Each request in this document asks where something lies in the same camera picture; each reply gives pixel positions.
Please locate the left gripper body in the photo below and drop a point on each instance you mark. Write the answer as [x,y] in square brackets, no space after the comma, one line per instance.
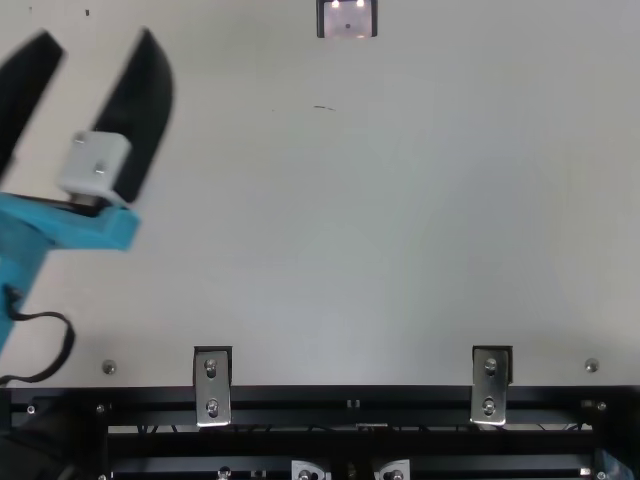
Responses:
[30,230]

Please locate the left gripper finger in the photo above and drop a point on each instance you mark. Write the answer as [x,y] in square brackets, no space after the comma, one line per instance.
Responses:
[145,100]
[25,85]

